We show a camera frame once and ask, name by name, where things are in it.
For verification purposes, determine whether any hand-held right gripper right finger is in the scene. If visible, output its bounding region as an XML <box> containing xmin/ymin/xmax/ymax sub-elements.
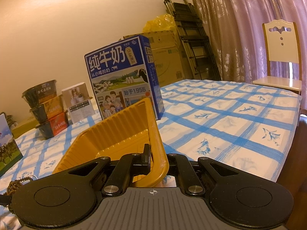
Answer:
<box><xmin>167</xmin><ymin>153</ymin><xmax>238</xmax><ymax>196</ymax></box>

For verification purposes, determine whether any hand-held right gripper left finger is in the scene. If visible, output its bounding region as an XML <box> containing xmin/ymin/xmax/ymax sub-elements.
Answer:
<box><xmin>68</xmin><ymin>144</ymin><xmax>153</xmax><ymax>196</ymax></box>

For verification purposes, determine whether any yellow ribbed plastic tray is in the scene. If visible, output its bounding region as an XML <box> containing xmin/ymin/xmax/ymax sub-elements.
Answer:
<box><xmin>52</xmin><ymin>97</ymin><xmax>169</xmax><ymax>187</ymax></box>

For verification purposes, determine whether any blue checkered tablecloth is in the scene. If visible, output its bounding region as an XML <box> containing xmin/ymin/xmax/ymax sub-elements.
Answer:
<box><xmin>0</xmin><ymin>78</ymin><xmax>303</xmax><ymax>221</ymax></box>

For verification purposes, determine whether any blue milk carton box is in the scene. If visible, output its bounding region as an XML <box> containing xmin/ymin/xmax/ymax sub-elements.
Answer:
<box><xmin>84</xmin><ymin>35</ymin><xmax>165</xmax><ymax>121</ymax></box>

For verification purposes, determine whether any small white printed box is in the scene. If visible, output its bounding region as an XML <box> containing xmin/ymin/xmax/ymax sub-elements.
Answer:
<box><xmin>61</xmin><ymin>82</ymin><xmax>94</xmax><ymax>123</ymax></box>

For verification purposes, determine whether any printed cardboard box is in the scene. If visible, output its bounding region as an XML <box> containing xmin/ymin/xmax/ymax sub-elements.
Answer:
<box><xmin>151</xmin><ymin>45</ymin><xmax>186</xmax><ymax>87</ymax></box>

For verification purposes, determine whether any red instant noodle bowl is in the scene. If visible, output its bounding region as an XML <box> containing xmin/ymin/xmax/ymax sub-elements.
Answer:
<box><xmin>36</xmin><ymin>110</ymin><xmax>70</xmax><ymax>138</ymax></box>

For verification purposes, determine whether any open cardboard box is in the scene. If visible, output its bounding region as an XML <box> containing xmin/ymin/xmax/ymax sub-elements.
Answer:
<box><xmin>123</xmin><ymin>30</ymin><xmax>180</xmax><ymax>52</ymax></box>

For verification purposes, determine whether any black folding ladder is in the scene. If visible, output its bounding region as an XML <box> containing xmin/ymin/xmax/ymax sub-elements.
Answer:
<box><xmin>163</xmin><ymin>0</ymin><xmax>222</xmax><ymax>81</ymax></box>

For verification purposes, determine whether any black instant noodle bowl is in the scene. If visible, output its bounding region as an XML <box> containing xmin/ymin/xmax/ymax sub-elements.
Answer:
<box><xmin>21</xmin><ymin>80</ymin><xmax>59</xmax><ymax>107</ymax></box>

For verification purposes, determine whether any yellow plastic bag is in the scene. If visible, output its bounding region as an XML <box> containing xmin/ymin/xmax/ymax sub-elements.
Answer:
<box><xmin>144</xmin><ymin>14</ymin><xmax>179</xmax><ymax>33</ymax></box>

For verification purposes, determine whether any green printed box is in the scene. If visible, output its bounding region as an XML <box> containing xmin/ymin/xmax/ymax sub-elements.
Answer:
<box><xmin>0</xmin><ymin>114</ymin><xmax>24</xmax><ymax>174</ymax></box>

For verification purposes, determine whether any pink patterned curtain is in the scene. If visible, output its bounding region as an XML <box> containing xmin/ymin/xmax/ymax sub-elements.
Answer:
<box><xmin>186</xmin><ymin>0</ymin><xmax>307</xmax><ymax>94</ymax></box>

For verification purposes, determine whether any white wooden chair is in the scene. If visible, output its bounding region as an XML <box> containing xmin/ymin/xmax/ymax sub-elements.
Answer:
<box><xmin>252</xmin><ymin>20</ymin><xmax>303</xmax><ymax>95</ymax></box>

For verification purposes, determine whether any brown bead string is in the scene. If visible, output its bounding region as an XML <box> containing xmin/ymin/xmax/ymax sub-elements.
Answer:
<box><xmin>1</xmin><ymin>176</ymin><xmax>34</xmax><ymax>197</ymax></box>

